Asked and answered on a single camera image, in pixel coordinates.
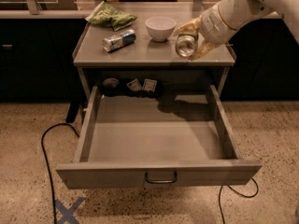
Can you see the black metal drawer handle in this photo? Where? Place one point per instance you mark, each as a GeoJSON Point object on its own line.
{"type": "Point", "coordinates": [161, 178]}

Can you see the blue tape cross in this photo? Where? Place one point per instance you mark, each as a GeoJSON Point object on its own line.
{"type": "Point", "coordinates": [68, 213]}

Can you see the grey cabinet table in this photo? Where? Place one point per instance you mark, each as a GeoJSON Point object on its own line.
{"type": "Point", "coordinates": [188, 91]}

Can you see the blue silver soda can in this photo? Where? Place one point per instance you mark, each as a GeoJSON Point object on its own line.
{"type": "Point", "coordinates": [119, 40]}

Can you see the white label tag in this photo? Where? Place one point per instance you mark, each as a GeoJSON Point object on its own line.
{"type": "Point", "coordinates": [134, 85]}
{"type": "Point", "coordinates": [149, 85]}

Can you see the white bowl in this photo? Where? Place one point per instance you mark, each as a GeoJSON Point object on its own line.
{"type": "Point", "coordinates": [160, 28]}

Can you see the dark background counter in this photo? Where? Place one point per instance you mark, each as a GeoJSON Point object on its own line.
{"type": "Point", "coordinates": [36, 61]}

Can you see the grey open top drawer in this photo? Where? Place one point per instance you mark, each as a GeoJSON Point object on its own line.
{"type": "Point", "coordinates": [118, 156]}

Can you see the white label tag right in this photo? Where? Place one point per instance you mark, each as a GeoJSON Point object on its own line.
{"type": "Point", "coordinates": [149, 85]}

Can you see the white label tag left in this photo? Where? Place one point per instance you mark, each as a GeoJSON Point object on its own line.
{"type": "Point", "coordinates": [134, 85]}

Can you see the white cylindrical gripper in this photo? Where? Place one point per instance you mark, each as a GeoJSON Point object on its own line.
{"type": "Point", "coordinates": [212, 24]}

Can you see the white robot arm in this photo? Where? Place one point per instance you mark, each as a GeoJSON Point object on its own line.
{"type": "Point", "coordinates": [237, 13]}

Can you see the green chip bag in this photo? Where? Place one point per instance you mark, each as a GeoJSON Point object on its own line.
{"type": "Point", "coordinates": [106, 15]}

